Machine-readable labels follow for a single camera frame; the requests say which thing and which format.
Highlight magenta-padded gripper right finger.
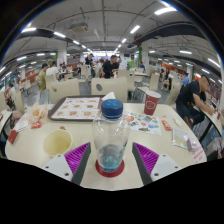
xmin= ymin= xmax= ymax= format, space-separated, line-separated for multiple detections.
xmin=131 ymin=142 xmax=183 ymax=186

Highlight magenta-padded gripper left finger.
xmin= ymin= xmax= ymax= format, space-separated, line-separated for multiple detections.
xmin=42 ymin=142 xmax=92 ymax=186

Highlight clear bottle with blue cap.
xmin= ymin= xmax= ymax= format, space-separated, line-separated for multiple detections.
xmin=91 ymin=98 xmax=132 ymax=173

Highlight cream plastic cup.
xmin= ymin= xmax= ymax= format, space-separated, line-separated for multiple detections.
xmin=42 ymin=128 xmax=74 ymax=158

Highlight colourful printed flyer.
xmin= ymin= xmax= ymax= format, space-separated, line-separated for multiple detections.
xmin=123 ymin=110 xmax=162 ymax=136

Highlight small red sauce packet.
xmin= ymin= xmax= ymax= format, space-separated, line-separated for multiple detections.
xmin=30 ymin=120 xmax=43 ymax=130
xmin=161 ymin=119 xmax=173 ymax=132

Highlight flat round red coaster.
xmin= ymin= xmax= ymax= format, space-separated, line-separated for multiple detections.
xmin=95 ymin=159 xmax=126 ymax=178

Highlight clear plastic bag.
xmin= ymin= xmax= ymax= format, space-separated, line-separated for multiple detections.
xmin=171 ymin=128 xmax=205 ymax=158

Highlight brown food tray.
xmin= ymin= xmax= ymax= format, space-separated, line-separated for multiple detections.
xmin=47 ymin=95 xmax=104 ymax=122

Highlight red paper cup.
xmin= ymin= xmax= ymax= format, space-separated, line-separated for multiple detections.
xmin=143 ymin=89 xmax=162 ymax=117

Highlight crumpled food wrapper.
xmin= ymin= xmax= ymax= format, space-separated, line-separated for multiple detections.
xmin=26 ymin=102 xmax=48 ymax=126

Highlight white paper receipt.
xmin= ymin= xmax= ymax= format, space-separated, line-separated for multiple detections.
xmin=13 ymin=118 xmax=31 ymax=133

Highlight beige chair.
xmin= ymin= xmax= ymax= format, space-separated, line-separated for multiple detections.
xmin=90 ymin=76 xmax=129 ymax=104
xmin=48 ymin=78 xmax=81 ymax=105

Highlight white napkin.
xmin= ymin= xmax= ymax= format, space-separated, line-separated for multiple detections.
xmin=101 ymin=92 xmax=117 ymax=102

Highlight beige dining table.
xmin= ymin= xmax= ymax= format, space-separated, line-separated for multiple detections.
xmin=199 ymin=109 xmax=223 ymax=134
xmin=0 ymin=111 xmax=14 ymax=134

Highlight person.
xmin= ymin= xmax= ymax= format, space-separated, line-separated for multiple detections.
xmin=179 ymin=71 xmax=191 ymax=87
xmin=101 ymin=54 xmax=120 ymax=79
xmin=84 ymin=53 xmax=94 ymax=66
xmin=175 ymin=73 xmax=216 ymax=129
xmin=6 ymin=82 xmax=18 ymax=109
xmin=37 ymin=63 xmax=49 ymax=91
xmin=45 ymin=60 xmax=61 ymax=79

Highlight beige chairs group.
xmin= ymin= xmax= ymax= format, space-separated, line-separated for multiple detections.
xmin=0 ymin=64 xmax=183 ymax=104

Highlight ceiling air conditioner unit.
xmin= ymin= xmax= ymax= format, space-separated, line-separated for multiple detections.
xmin=69 ymin=22 xmax=89 ymax=33

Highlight ceiling lights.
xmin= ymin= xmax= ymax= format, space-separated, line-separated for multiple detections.
xmin=0 ymin=5 xmax=223 ymax=73

